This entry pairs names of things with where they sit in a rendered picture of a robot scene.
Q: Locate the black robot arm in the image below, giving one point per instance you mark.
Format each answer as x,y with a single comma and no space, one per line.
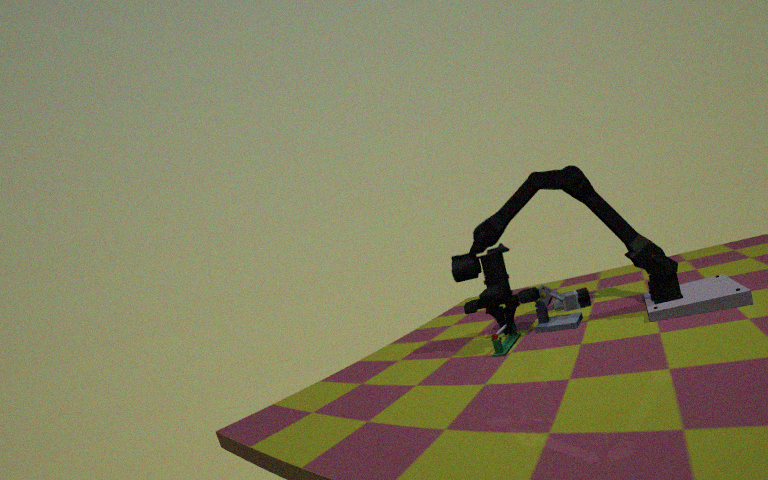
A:
663,285

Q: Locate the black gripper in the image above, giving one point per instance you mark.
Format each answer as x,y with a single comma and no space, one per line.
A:
524,296

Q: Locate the grey pin with red head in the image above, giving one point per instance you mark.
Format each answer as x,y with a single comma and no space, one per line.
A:
495,336

